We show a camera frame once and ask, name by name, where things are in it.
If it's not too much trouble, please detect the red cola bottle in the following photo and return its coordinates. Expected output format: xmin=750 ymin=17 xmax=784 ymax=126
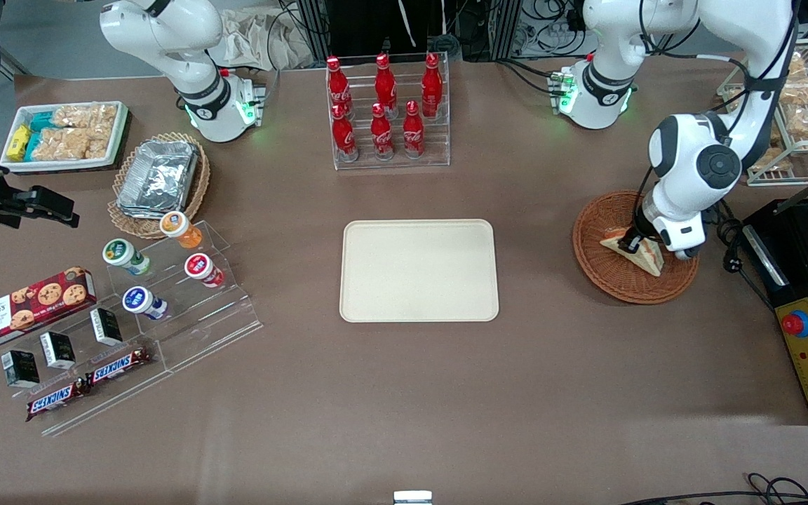
xmin=374 ymin=53 xmax=398 ymax=114
xmin=421 ymin=53 xmax=444 ymax=119
xmin=331 ymin=104 xmax=360 ymax=163
xmin=370 ymin=103 xmax=395 ymax=161
xmin=325 ymin=56 xmax=351 ymax=116
xmin=402 ymin=100 xmax=426 ymax=159

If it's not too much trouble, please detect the green lid yogurt cup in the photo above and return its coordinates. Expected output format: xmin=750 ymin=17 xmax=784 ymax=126
xmin=102 ymin=238 xmax=153 ymax=276

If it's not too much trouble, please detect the blue lid yogurt cup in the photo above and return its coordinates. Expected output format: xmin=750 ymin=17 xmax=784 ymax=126
xmin=121 ymin=286 xmax=169 ymax=322

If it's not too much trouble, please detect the crumpled beige cloth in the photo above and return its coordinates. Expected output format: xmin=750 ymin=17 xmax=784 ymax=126
xmin=209 ymin=8 xmax=315 ymax=71

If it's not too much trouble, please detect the rice cracker bag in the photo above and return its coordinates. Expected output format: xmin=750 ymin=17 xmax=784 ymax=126
xmin=84 ymin=125 xmax=113 ymax=160
xmin=31 ymin=127 xmax=93 ymax=161
xmin=52 ymin=103 xmax=119 ymax=131

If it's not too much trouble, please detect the stack of foil trays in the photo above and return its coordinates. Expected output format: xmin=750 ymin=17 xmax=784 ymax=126
xmin=116 ymin=140 xmax=201 ymax=219

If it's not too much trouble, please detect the black cable with plug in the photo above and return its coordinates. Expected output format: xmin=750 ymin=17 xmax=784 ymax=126
xmin=716 ymin=200 xmax=778 ymax=311

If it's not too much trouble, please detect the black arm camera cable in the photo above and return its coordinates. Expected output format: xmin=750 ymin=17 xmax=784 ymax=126
xmin=637 ymin=0 xmax=800 ymax=152

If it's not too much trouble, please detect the black floor cable bundle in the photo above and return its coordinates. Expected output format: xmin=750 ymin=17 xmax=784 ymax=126
xmin=618 ymin=472 xmax=808 ymax=505

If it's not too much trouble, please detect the orange lid yogurt cup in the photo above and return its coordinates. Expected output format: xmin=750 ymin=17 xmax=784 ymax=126
xmin=159 ymin=210 xmax=203 ymax=250

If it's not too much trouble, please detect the yellow snack packet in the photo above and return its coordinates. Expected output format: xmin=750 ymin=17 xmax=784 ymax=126
xmin=7 ymin=124 xmax=32 ymax=161

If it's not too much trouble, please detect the red lid yogurt cup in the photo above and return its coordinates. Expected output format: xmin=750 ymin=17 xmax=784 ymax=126
xmin=184 ymin=253 xmax=226 ymax=289

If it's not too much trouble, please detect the black equipment frame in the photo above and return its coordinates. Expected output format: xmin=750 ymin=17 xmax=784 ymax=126
xmin=295 ymin=0 xmax=525 ymax=64

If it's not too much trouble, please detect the clear acrylic step stand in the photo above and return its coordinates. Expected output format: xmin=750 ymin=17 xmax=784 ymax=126
xmin=0 ymin=302 xmax=175 ymax=438
xmin=105 ymin=220 xmax=264 ymax=373

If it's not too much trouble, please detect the clear acrylic bottle rack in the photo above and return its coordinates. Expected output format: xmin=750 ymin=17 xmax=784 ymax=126
xmin=325 ymin=51 xmax=451 ymax=171

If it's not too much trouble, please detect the brown round wicker basket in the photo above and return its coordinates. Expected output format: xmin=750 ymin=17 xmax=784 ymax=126
xmin=572 ymin=191 xmax=701 ymax=305

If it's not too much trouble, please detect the triangular sandwich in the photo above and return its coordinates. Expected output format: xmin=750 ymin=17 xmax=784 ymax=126
xmin=600 ymin=225 xmax=665 ymax=278

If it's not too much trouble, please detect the black machine housing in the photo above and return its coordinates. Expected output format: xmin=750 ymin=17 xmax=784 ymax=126
xmin=741 ymin=199 xmax=808 ymax=426

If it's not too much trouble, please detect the white rectangular snack tray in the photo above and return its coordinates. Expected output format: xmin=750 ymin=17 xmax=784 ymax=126
xmin=0 ymin=100 xmax=130 ymax=174

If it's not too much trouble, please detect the beige plastic tray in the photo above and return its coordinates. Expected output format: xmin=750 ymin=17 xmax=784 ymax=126
xmin=339 ymin=219 xmax=500 ymax=323

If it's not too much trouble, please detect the small black box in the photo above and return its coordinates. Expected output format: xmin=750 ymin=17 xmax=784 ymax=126
xmin=1 ymin=349 xmax=41 ymax=389
xmin=89 ymin=307 xmax=125 ymax=347
xmin=39 ymin=331 xmax=77 ymax=371

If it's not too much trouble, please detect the light woven wicker basket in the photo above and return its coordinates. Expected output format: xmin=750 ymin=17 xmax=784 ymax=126
xmin=108 ymin=132 xmax=211 ymax=241

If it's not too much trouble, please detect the Snickers chocolate bar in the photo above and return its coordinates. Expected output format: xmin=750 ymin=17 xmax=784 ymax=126
xmin=25 ymin=379 xmax=90 ymax=424
xmin=84 ymin=346 xmax=154 ymax=387

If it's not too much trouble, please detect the red Walkers cookie box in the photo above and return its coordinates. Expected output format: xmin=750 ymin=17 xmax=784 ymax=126
xmin=0 ymin=267 xmax=98 ymax=354

